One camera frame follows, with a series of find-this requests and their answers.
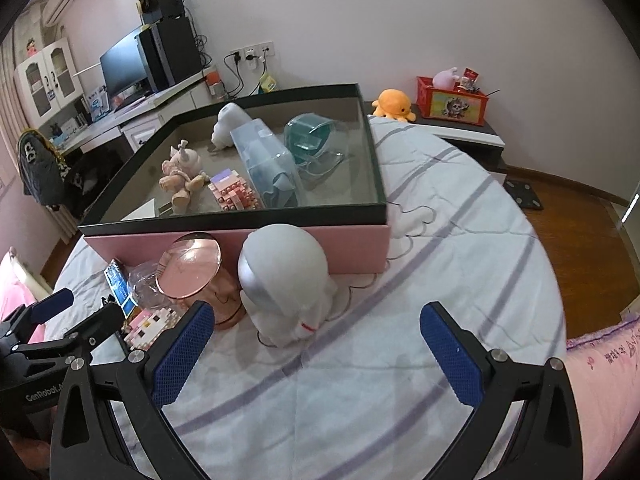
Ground white astronaut figure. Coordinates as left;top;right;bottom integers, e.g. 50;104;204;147
237;223;338;348

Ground black computer tower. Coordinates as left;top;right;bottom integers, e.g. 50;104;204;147
135;16;197;93

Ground white glass-door cabinet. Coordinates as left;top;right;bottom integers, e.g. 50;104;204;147
15;37;85;116

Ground glass door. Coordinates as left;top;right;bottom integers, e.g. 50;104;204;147
620;180;640;226

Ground pink storage box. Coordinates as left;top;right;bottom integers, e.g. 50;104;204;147
77;82;392;276

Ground black keyboard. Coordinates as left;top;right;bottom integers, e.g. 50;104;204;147
112;92;153;111

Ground pink printed blanket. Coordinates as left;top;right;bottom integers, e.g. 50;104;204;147
565;310;640;480

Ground beige curtain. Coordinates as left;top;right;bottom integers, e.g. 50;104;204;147
0;10;31;186

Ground upright books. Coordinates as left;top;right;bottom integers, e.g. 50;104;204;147
82;87;112;122

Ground black office chair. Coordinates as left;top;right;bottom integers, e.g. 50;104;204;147
60;147;136;221

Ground black floor scale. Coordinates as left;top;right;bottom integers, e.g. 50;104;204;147
502;179;545;211

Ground clear plastic bag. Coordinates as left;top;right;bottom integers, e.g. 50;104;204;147
125;260;173;311

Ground pink block building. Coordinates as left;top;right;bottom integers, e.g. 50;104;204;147
207;170;265;213

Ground black computer monitor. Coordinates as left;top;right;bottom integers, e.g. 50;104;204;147
99;27;151;101

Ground white radiator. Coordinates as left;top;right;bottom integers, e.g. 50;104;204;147
50;205;83;246

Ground black speaker box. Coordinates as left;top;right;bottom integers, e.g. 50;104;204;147
134;0;186;26

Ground white rounded toy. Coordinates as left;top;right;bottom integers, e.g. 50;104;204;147
210;101;261;153

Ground pink plush toy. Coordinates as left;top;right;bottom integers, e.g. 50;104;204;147
432;67;461;90

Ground black printed jacket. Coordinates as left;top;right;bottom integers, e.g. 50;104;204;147
17;130;68;208

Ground white wall socket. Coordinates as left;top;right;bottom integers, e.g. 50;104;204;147
231;42;276;63

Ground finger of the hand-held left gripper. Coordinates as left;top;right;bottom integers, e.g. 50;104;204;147
0;287;75;346
30;302;125;361

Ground orange octopus plush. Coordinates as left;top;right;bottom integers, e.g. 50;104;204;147
371;89;417;123

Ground teal clear tape dispenser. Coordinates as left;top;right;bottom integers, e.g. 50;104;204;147
284;112;351;183

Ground red printed crate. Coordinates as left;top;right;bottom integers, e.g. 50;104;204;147
416;76;490;126

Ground rose gold jar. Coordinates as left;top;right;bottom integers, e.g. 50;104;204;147
155;231;247;330

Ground clear plastic box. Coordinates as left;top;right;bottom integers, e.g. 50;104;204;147
230;119;301;208

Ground pink fleece blanket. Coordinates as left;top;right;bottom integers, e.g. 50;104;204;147
0;247;53;346

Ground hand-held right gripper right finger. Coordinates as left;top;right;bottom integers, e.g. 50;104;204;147
419;301;583;480

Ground white bed frame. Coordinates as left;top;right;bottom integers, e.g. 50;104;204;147
10;247;53;293

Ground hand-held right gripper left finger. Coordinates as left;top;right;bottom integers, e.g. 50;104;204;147
49;300;217;480

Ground pink white block figure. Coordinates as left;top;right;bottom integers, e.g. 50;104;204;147
117;307;176;351

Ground white desk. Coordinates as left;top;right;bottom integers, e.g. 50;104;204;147
50;67;226;156

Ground white striped quilt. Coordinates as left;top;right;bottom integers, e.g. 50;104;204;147
45;115;568;480

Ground blue card packet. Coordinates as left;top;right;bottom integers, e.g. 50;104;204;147
103;258;138;318

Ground dark side table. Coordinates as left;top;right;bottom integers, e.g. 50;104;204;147
362;101;508;173

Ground small doll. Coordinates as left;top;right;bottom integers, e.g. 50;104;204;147
159;140;211;211

